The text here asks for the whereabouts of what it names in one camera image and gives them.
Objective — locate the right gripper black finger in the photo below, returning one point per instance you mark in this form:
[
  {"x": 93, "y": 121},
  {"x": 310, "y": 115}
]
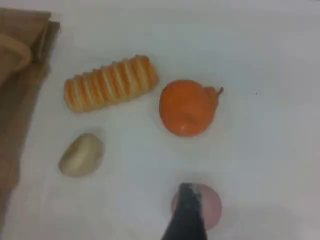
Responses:
[{"x": 187, "y": 217}]

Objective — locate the pink peach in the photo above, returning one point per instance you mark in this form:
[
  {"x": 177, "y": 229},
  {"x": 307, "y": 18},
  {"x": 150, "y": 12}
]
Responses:
[{"x": 212, "y": 207}]

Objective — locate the long striped bread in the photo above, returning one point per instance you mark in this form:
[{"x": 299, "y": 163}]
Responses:
[{"x": 110, "y": 85}]

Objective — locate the brown jute tote bag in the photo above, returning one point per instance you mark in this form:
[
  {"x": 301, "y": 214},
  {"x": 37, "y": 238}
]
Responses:
[{"x": 17, "y": 87}]

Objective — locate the white tablecloth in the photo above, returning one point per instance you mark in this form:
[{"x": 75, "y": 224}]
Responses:
[{"x": 250, "y": 162}]

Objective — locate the orange tangerine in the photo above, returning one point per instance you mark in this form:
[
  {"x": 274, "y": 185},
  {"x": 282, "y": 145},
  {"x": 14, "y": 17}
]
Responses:
[{"x": 186, "y": 107}]

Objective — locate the pale potato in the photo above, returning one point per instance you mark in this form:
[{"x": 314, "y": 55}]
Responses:
[{"x": 81, "y": 156}]

